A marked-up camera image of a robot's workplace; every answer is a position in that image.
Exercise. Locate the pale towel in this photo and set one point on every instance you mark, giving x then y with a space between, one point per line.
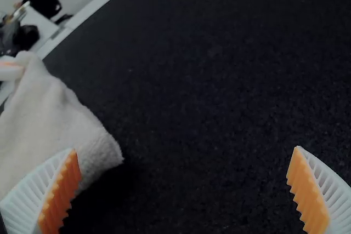
41 113

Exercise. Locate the black mat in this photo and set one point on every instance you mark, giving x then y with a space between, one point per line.
205 80

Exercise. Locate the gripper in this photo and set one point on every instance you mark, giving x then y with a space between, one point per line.
27 38

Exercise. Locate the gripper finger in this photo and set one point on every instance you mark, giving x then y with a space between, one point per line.
318 195
33 204

